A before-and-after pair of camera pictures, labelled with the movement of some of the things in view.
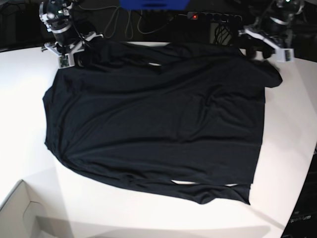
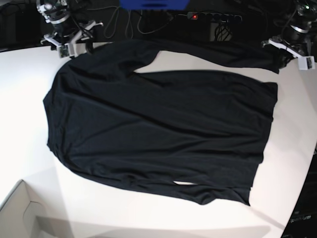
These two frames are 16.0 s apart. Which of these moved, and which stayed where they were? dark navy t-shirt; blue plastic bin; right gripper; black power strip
Moved: dark navy t-shirt; right gripper
Stayed: black power strip; blue plastic bin
